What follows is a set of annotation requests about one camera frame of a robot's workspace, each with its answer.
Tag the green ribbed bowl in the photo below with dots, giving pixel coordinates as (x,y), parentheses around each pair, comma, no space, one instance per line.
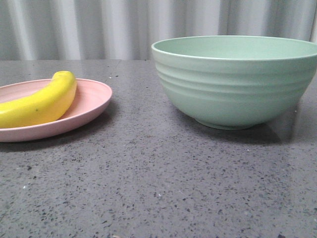
(234,82)

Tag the yellow banana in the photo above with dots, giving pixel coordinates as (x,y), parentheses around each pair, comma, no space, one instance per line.
(46,105)

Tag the pink plate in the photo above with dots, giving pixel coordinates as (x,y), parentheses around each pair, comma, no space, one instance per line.
(92,98)

